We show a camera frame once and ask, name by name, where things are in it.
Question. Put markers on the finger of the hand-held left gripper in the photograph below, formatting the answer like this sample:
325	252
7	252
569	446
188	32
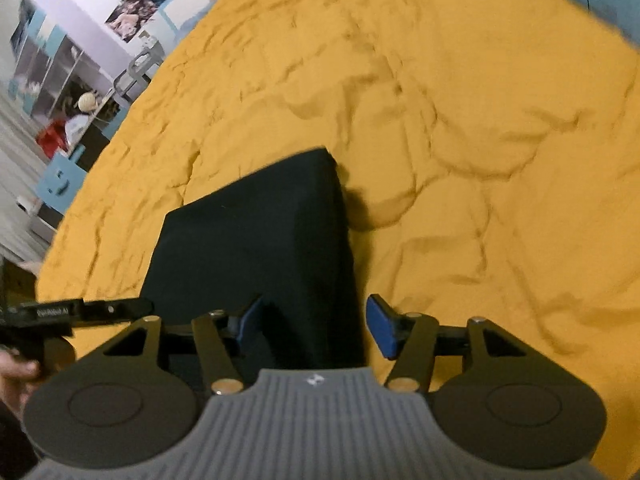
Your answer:
115	306

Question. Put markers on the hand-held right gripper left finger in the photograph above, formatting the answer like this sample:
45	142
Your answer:
250	321

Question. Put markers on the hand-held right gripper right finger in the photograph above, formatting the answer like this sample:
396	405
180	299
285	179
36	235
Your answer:
381	325

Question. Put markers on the black pants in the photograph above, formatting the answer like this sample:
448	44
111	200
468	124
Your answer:
250	240

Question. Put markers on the person's left hand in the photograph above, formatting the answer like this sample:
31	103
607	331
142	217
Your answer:
19	371

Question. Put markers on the white floor item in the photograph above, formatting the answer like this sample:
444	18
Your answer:
40	217

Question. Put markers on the small blue drawer box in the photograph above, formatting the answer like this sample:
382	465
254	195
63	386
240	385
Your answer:
62	180

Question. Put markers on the red item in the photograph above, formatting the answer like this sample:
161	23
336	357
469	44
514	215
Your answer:
51	139

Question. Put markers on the white bag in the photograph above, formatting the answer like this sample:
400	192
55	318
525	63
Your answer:
77	127

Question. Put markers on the straw hat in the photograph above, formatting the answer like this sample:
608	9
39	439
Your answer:
86	101

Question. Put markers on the yellow bed blanket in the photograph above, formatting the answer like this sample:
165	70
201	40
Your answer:
450	110

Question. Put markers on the grey chair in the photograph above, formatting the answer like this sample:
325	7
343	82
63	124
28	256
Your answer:
140	70

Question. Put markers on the open shelf unit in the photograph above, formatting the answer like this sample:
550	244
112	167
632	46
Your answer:
55	65

